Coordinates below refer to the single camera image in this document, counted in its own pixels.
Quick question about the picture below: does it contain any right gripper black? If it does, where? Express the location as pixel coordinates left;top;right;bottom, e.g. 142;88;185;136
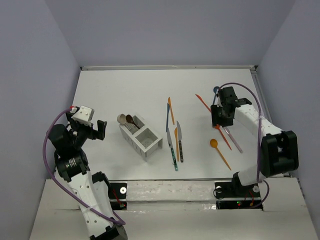
211;104;234;128

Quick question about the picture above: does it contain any red-orange spoon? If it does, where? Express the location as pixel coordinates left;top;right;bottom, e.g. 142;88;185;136
214;124;232;150

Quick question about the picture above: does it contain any beige spoon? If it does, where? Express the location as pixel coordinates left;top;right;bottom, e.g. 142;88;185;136
117;113;127;125

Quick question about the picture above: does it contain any brown spoon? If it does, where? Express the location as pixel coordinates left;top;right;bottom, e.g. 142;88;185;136
125;114;140;130

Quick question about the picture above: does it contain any yellow-orange spoon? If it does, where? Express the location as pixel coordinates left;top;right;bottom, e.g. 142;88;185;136
209;139;232;171

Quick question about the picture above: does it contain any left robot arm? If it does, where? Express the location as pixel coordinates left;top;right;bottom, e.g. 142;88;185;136
47;119;128;240

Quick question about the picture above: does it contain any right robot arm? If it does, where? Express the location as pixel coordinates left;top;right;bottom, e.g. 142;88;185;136
210;83;299;196

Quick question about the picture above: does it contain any red-orange knife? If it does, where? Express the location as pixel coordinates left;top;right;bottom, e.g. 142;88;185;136
195;94;212;113

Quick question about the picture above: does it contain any dark blue spoon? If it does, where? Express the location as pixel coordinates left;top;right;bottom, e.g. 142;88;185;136
212;86;220;105

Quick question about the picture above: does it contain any white utensil caddy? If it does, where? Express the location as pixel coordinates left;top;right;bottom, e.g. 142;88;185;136
119;114;163;161

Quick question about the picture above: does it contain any orange knife lower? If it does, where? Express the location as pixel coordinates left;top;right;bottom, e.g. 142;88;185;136
174;127;180;162

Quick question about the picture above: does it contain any orange knife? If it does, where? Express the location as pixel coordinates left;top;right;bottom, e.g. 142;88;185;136
167;97;175;125
174;127;180;162

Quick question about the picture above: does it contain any blue knife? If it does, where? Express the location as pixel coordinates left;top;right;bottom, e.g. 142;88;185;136
165;102;170;133

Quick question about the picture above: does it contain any orange knife upper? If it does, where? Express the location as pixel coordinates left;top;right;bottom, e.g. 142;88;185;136
167;97;175;125

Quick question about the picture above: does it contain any white cardboard front cover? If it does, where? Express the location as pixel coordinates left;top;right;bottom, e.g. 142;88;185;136
30;179;318;240

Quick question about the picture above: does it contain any pink handle knife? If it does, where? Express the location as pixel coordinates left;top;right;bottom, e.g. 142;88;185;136
223;127;243;154

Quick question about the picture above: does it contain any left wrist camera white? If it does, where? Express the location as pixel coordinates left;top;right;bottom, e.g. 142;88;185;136
71;105;95;127

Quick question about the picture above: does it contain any dark handle steel knife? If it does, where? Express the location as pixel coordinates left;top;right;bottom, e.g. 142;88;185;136
176;121;184;163

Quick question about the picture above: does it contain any teal patterned handle knife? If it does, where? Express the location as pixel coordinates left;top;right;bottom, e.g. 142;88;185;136
167;128;179;171

